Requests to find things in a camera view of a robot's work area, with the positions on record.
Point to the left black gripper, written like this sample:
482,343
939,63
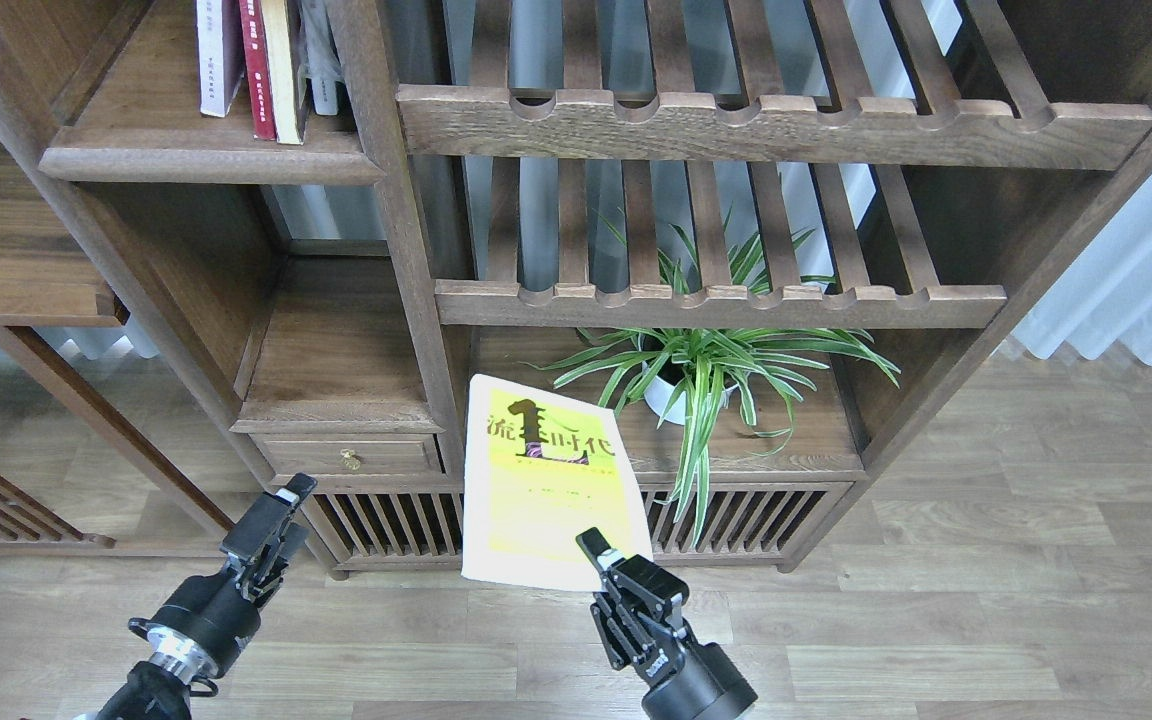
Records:
204,626

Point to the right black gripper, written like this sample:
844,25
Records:
638,612

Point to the yellow green book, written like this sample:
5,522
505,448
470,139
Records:
540,469

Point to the red paperback book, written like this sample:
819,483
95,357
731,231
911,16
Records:
257,69

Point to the white purple book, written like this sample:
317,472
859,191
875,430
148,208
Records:
220,55

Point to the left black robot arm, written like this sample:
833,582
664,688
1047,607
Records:
152,693

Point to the brass drawer knob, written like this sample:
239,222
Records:
350,461

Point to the white plant pot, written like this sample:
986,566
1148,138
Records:
668,379

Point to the spider plant leaves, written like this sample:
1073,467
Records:
705,364

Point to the dark wooden bookshelf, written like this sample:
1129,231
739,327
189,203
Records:
495,182

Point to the upright tan book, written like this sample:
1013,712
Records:
285,48

